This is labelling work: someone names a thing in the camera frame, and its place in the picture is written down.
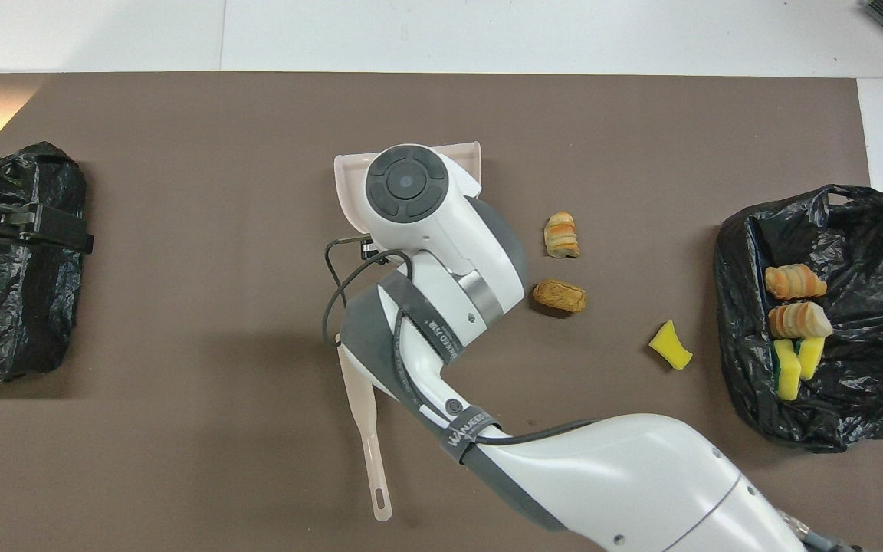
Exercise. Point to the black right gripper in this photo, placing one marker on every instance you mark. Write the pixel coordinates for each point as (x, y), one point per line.
(371, 248)

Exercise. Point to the beige plastic dustpan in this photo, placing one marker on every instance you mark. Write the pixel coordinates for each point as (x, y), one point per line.
(349, 188)

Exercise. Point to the beige hand brush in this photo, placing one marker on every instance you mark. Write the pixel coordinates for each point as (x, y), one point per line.
(369, 429)

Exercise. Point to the striped croissant piece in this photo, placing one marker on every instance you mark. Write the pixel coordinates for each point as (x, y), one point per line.
(562, 235)
(794, 282)
(798, 320)

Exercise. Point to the brown bread roll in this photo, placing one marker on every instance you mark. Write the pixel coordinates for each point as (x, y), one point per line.
(560, 296)

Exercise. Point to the small yellow sponge wedge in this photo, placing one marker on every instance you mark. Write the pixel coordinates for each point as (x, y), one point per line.
(670, 346)

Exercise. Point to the yellow sponge with green backing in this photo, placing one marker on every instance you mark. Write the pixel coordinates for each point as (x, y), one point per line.
(789, 372)

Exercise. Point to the yellow sponge piece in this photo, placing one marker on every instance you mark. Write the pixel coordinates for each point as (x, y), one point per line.
(811, 354)

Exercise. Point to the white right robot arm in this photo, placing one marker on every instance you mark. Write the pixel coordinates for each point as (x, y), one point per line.
(625, 475)

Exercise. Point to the crumpled black bag bin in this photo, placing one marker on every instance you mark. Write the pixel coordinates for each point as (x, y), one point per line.
(871, 383)

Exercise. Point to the black bag over cardboard box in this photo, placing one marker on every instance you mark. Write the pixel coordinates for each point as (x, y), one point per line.
(20, 322)

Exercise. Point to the brown table mat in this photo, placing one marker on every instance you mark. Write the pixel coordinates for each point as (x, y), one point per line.
(487, 107)

